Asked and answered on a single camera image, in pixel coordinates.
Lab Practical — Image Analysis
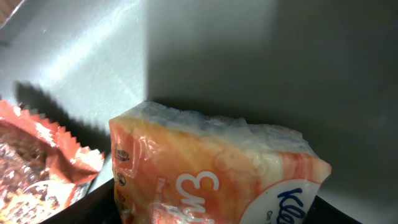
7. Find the orange tissue pack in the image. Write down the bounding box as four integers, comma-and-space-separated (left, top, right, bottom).
109, 101, 331, 224

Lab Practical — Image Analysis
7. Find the red Top chocolate bar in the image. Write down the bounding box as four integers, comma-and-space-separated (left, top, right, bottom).
1, 100, 104, 223

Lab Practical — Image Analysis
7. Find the grey plastic basket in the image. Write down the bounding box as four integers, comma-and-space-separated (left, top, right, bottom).
1, 0, 397, 223

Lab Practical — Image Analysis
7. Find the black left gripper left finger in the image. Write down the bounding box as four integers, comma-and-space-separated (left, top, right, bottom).
42, 179, 121, 224

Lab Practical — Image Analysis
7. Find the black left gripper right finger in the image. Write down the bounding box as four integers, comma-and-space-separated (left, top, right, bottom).
303, 196, 361, 224

